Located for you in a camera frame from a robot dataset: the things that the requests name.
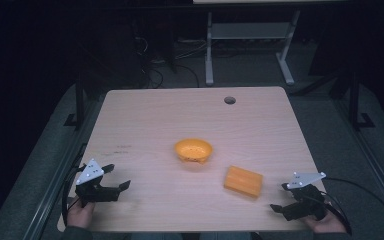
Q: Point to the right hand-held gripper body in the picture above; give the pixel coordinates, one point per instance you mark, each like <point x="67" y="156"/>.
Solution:
<point x="308" y="200"/>

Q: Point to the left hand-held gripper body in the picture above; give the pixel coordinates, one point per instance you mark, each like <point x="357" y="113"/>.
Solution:
<point x="90" y="173"/>

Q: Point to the orange ridged block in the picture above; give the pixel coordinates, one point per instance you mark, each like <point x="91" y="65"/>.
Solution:
<point x="243" y="181"/>

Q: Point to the orange plastic bowl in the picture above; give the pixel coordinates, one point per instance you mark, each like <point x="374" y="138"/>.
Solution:
<point x="193" y="150"/>

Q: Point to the person's right hand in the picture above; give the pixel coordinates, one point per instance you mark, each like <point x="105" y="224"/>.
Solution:
<point x="330" y="225"/>

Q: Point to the person's left hand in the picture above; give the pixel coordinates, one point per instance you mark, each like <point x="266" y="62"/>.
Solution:
<point x="80" y="216"/>

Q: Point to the black metal stand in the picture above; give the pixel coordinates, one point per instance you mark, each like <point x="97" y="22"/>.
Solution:
<point x="79" y="103"/>
<point x="355" y="100"/>

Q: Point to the aluminium rail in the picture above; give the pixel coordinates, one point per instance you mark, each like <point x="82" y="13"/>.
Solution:
<point x="58" y="180"/>
<point x="376" y="166"/>

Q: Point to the white metal table frame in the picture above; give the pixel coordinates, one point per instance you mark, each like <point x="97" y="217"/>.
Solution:
<point x="250" y="30"/>

